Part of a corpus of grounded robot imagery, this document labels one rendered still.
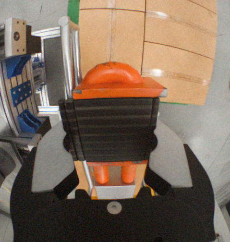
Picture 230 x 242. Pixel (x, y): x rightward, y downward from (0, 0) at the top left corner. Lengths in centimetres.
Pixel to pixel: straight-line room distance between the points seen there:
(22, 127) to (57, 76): 70
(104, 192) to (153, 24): 86
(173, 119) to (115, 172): 160
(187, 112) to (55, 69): 167
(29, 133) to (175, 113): 160
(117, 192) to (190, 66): 92
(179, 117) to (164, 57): 110
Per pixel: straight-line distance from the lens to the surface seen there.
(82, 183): 77
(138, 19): 85
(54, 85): 127
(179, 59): 93
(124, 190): 20
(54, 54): 123
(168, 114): 170
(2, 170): 63
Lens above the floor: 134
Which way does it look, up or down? 59 degrees down
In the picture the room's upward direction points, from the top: 176 degrees clockwise
